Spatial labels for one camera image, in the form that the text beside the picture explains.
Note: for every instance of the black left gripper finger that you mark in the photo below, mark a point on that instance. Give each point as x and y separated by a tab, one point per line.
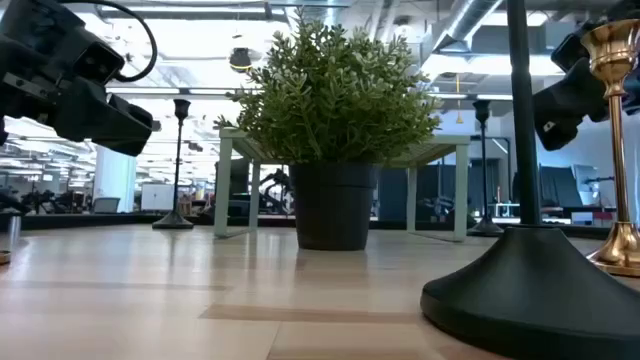
105	125

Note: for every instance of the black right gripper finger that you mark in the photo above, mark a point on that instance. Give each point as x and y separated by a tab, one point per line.
565	110

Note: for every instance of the gold candlestick holder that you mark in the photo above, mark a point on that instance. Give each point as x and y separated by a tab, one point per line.
4	258
620	250

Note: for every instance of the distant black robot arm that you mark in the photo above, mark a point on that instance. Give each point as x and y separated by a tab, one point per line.
275	192

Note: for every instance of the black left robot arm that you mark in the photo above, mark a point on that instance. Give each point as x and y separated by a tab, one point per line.
15	22

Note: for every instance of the grey monitor on arm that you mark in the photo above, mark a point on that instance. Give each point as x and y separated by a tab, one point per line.
586	182

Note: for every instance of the white square pillar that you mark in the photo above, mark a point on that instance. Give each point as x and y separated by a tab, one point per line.
115	180

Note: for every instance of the black folding screen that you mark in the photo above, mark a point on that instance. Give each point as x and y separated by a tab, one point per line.
560	187

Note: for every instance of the grey chair back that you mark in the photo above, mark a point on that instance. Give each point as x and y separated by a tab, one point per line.
106	205

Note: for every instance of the white cabinet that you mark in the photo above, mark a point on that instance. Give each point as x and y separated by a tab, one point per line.
157	197

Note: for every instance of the red and white box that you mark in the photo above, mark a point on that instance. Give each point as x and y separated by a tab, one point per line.
592	217

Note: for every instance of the black ceiling dome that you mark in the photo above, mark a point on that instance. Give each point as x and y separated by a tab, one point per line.
240	59

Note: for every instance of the black curtain partition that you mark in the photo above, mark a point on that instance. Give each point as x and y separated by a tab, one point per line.
430	187

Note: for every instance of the artificial green plant black pot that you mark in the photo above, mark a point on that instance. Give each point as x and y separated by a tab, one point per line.
332	210

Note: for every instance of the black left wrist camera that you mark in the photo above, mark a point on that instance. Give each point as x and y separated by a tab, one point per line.
100	62

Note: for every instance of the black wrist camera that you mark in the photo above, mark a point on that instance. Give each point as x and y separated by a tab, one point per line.
100	62
569	52

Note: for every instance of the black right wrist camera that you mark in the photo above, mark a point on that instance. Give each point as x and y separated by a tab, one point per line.
569	52

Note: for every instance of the black aluminium table frame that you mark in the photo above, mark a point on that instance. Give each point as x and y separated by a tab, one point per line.
100	220

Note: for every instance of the silver ventilation duct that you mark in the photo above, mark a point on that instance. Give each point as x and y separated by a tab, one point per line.
465	20

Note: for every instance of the grey metal post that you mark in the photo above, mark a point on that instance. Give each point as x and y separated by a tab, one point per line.
14	230

